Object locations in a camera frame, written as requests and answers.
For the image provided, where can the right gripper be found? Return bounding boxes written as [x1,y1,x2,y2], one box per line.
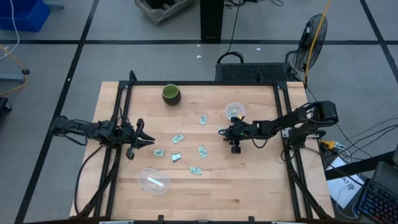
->
[223,116,260,154]

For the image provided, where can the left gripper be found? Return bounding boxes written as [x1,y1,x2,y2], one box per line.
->
[122,118,156,161]

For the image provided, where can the blue plastic bin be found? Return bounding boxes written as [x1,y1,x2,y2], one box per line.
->
[0,0,51,32]

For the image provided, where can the small clear plastic container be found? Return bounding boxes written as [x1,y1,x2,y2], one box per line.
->
[224,101,246,121]

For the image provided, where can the large clear plastic container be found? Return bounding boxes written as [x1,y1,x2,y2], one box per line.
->
[137,167,170,196]

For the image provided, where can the dark cup green inside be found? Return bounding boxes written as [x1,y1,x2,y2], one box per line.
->
[161,83,182,106]

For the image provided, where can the black perforated computer case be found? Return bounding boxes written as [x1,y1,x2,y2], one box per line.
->
[215,62,301,83]

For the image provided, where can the yellow plug connector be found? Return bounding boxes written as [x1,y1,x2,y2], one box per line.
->
[320,139,337,151]

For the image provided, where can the black tower case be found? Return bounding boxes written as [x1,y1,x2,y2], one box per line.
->
[200,0,225,40]

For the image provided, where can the grey moulded pallet tray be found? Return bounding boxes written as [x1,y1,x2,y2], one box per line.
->
[134,0,195,25]

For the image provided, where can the white paper sheet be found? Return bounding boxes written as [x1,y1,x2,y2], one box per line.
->
[326,155,365,209]

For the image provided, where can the black metal bar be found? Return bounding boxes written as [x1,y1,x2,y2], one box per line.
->
[325,151,398,181]

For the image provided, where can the black floor fan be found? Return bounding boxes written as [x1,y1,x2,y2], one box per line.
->
[285,12,329,73]

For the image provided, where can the black caster foot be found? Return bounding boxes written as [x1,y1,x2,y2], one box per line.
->
[0,96,12,113]

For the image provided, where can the grey metal stand bar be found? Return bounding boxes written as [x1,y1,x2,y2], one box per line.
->
[0,73,26,84]
[43,0,65,10]

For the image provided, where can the black backlit keyboard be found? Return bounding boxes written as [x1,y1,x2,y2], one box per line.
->
[356,179,398,224]

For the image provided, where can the black aluminium rig frame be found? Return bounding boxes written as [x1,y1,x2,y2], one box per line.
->
[74,70,335,224]

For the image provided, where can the black hanging cable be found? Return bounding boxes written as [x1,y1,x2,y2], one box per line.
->
[216,0,246,65]

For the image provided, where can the yellow cable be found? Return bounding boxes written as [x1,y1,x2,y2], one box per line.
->
[0,45,29,97]
[303,0,332,86]

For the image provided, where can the white looped cable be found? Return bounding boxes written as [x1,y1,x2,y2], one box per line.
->
[335,185,361,220]

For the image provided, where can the black cable tangle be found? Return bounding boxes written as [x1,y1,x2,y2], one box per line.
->
[223,0,284,7]

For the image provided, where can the thin white cable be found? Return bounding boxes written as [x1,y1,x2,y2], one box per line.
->
[0,0,21,60]

